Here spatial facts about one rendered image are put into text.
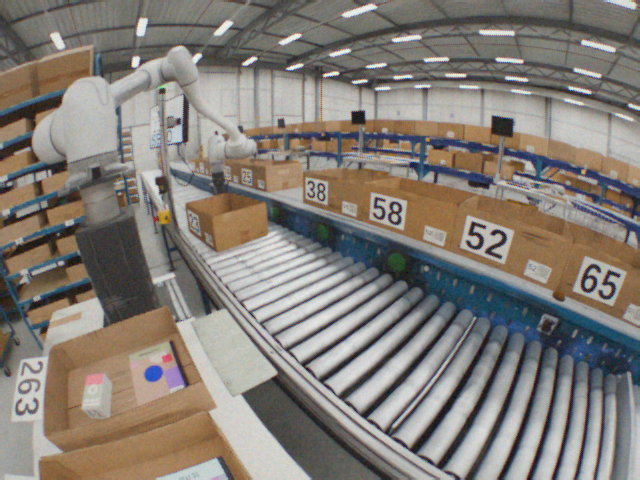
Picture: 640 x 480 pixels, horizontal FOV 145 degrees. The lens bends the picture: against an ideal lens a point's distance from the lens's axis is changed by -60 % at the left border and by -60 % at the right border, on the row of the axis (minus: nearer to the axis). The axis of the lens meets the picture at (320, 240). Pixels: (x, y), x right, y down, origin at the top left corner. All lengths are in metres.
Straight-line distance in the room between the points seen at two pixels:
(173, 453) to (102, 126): 0.72
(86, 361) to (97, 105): 0.65
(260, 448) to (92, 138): 0.75
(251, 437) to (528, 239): 0.83
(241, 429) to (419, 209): 0.81
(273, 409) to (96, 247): 1.10
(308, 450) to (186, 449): 0.84
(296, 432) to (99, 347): 0.95
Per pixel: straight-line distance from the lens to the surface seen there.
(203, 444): 0.53
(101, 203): 0.74
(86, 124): 0.71
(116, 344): 0.76
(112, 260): 0.74
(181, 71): 1.24
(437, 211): 0.86
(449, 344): 0.72
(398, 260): 0.89
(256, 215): 1.22
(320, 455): 1.29
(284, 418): 1.38
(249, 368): 0.61
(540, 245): 0.81
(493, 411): 0.63
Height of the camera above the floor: 1.22
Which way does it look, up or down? 23 degrees down
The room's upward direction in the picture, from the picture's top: straight up
